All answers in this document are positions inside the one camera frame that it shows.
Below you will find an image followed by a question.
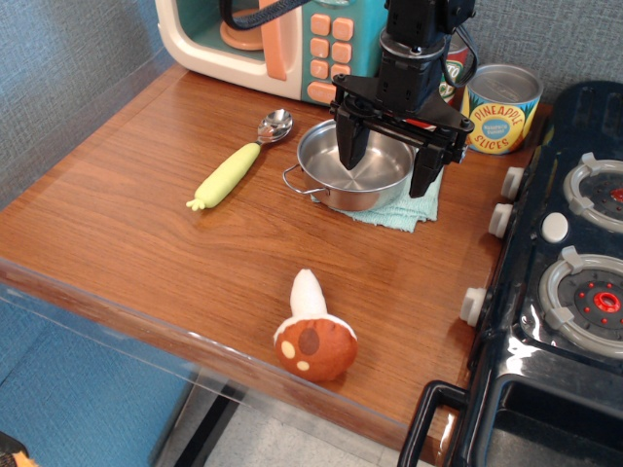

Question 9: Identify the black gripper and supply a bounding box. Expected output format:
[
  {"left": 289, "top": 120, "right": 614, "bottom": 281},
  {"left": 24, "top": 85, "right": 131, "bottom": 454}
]
[{"left": 331, "top": 29, "right": 474, "bottom": 198}]

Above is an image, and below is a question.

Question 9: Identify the brown plush toy mushroom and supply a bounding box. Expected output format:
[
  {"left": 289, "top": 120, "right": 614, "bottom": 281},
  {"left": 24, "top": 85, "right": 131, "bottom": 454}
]
[{"left": 274, "top": 269, "right": 358, "bottom": 382}]

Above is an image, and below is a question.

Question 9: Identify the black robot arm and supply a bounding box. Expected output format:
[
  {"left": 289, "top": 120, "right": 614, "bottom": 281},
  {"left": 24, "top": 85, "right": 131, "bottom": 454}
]
[{"left": 331, "top": 1, "right": 475, "bottom": 198}]

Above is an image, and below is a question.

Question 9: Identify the toy microwave teal and cream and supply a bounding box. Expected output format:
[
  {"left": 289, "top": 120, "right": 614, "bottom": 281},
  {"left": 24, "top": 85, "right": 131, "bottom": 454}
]
[{"left": 156, "top": 1, "right": 387, "bottom": 105}]

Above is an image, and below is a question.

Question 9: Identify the small stainless steel pot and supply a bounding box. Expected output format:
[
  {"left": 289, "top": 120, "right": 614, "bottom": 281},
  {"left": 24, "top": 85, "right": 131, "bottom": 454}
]
[{"left": 282, "top": 120, "right": 415, "bottom": 212}]

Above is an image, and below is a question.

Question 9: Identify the light teal folded cloth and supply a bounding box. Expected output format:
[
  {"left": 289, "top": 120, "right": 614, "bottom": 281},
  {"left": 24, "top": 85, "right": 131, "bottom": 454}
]
[{"left": 334, "top": 172, "right": 443, "bottom": 234}]

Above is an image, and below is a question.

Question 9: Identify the tomato sauce can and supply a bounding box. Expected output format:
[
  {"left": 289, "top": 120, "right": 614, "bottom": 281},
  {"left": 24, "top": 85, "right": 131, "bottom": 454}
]
[{"left": 439, "top": 34, "right": 469, "bottom": 104}]

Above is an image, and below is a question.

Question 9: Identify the pineapple slices can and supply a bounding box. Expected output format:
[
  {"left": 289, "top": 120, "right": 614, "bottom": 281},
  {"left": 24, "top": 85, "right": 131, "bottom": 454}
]
[{"left": 460, "top": 63, "right": 543, "bottom": 155}]

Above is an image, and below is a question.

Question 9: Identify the black toy stove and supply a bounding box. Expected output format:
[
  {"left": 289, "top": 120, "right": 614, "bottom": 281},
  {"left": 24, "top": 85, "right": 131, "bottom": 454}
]
[{"left": 399, "top": 81, "right": 622, "bottom": 466}]

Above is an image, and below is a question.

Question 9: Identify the metal table leg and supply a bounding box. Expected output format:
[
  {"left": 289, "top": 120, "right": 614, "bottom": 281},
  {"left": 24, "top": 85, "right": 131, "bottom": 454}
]
[{"left": 154, "top": 384, "right": 244, "bottom": 466}]

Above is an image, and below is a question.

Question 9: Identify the clear acrylic table guard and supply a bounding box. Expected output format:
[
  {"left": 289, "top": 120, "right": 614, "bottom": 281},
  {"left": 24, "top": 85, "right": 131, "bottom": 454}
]
[{"left": 1, "top": 281, "right": 398, "bottom": 466}]

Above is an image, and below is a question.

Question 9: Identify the orange object at corner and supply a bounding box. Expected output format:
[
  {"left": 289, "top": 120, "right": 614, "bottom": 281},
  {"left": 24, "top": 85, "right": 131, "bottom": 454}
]
[{"left": 0, "top": 433, "right": 38, "bottom": 467}]

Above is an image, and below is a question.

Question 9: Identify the spoon with green handle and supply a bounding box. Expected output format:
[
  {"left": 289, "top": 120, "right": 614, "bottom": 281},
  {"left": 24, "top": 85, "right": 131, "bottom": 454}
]
[{"left": 186, "top": 109, "right": 293, "bottom": 211}]

